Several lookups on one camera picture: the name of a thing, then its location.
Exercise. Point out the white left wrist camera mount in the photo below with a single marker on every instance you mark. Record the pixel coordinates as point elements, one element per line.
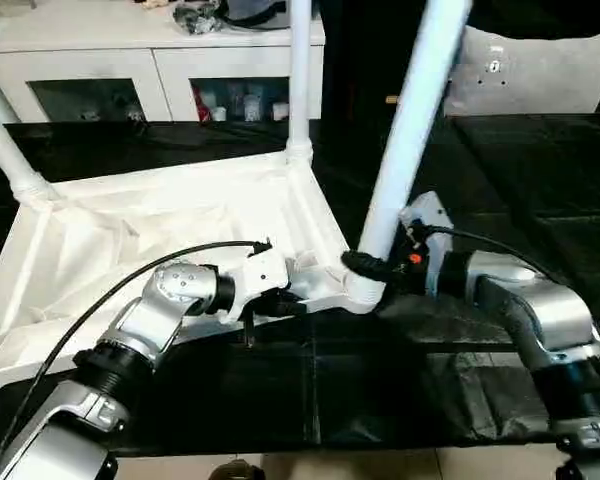
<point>260,272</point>

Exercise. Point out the black cabinet with gold label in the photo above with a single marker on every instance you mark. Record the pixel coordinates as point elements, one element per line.
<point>355,60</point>

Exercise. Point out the red bottle in cabinet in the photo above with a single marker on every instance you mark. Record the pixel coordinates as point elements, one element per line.
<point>201,105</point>

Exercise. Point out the white glass-door cabinet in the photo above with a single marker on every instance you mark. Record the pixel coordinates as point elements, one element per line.
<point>105,60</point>

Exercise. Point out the white plastic table top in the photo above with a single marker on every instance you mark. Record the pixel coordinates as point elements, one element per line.
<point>130,225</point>

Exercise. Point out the white plastic table leg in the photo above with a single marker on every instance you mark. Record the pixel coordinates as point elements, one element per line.
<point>10,145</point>
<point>300,75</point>
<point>410,125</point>

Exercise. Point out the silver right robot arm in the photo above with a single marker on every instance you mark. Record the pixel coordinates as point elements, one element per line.
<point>530,300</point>

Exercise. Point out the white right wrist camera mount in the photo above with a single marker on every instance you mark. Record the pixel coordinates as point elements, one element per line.
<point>435,220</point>

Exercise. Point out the black table mat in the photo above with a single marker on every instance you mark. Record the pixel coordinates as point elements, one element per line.
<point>530,175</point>

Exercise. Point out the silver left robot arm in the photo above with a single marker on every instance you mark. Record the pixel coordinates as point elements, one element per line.
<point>145,310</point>

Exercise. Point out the white pillow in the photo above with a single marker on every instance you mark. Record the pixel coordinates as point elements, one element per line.
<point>530,75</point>

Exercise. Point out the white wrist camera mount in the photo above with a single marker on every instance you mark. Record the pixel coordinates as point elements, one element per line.
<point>435,220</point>
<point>260,272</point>

